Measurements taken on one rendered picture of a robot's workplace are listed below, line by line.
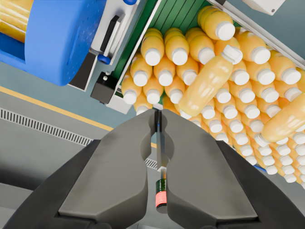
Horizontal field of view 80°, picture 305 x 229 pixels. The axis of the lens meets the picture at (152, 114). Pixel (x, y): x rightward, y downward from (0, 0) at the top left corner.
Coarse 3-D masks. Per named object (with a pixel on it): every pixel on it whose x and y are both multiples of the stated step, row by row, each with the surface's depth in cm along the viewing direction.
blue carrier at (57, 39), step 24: (48, 0) 29; (72, 0) 30; (96, 0) 39; (48, 24) 30; (72, 24) 31; (96, 24) 50; (0, 48) 45; (24, 48) 49; (48, 48) 32; (72, 48) 38; (48, 72) 36; (72, 72) 47
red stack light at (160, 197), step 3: (159, 192) 65; (162, 192) 64; (165, 192) 64; (156, 195) 65; (159, 195) 64; (162, 195) 63; (165, 195) 63; (156, 198) 65; (159, 198) 63; (162, 198) 62; (165, 198) 62; (156, 201) 64; (159, 201) 62; (162, 201) 62; (165, 201) 61; (156, 204) 63
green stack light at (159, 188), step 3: (159, 180) 68; (162, 180) 68; (165, 180) 68; (156, 183) 69; (159, 183) 67; (162, 183) 67; (165, 183) 67; (156, 186) 68; (159, 186) 66; (162, 186) 66; (165, 186) 66; (156, 189) 67; (159, 189) 65; (162, 189) 65; (165, 189) 65; (156, 192) 66
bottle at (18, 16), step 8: (0, 0) 32; (8, 0) 33; (16, 0) 33; (24, 0) 33; (32, 0) 34; (0, 8) 33; (8, 8) 33; (16, 8) 33; (24, 8) 33; (0, 16) 34; (8, 16) 34; (16, 16) 34; (24, 16) 34; (16, 24) 35; (24, 24) 35
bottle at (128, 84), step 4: (128, 68) 66; (128, 72) 62; (124, 76) 62; (128, 76) 60; (124, 80) 59; (128, 80) 58; (132, 80) 57; (124, 84) 57; (128, 84) 57; (132, 84) 57; (124, 88) 57; (128, 88) 56; (132, 88) 56; (136, 88) 57; (140, 88) 58; (124, 92) 56; (136, 92) 57; (140, 92) 59
